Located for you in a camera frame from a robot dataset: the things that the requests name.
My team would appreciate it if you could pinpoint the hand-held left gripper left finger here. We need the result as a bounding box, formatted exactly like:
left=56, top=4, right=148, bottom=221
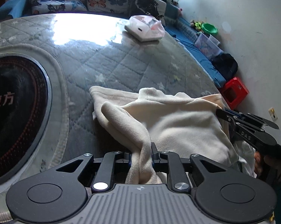
left=57, top=151, right=133, bottom=193

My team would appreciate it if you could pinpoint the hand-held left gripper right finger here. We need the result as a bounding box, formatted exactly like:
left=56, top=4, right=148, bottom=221
left=151, top=142, right=225, bottom=193

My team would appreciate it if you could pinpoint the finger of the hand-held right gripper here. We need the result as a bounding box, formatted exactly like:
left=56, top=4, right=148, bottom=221
left=216, top=108, right=280, bottom=130
left=228, top=119, right=277, bottom=149

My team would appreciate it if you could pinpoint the cream knit garment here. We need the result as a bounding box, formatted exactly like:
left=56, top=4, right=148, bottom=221
left=89, top=85, right=240, bottom=185

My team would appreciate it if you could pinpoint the person's right hand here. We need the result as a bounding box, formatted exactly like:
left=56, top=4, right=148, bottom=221
left=254, top=152, right=271, bottom=176

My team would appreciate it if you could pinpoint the white cloth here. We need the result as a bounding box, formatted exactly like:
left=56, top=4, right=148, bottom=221
left=232, top=141, right=256, bottom=179

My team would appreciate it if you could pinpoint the red plastic stool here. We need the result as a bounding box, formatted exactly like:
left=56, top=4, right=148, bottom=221
left=218, top=77, right=250, bottom=110

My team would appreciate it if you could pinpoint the black backpack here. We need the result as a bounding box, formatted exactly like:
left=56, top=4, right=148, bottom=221
left=212, top=53, right=238, bottom=81

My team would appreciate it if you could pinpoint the clear plastic storage box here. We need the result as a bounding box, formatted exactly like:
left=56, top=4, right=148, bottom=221
left=195, top=33, right=224, bottom=60

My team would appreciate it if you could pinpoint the green plastic bowl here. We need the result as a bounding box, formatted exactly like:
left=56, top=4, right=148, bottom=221
left=201, top=23, right=218, bottom=35

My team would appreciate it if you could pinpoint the green plush toy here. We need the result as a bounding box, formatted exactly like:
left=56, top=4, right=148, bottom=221
left=190, top=21, right=203, bottom=31

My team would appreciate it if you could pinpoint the round black heater plate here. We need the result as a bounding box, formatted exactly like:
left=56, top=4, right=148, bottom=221
left=0, top=56, right=52, bottom=181

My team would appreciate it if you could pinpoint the pink white tissue pack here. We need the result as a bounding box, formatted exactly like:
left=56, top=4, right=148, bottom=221
left=124, top=15, right=165, bottom=42

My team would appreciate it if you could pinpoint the white pillow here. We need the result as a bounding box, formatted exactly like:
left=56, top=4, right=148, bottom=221
left=154, top=0, right=167, bottom=26

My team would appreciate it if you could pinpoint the wall socket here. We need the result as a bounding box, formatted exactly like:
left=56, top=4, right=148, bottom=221
left=268, top=107, right=278, bottom=121

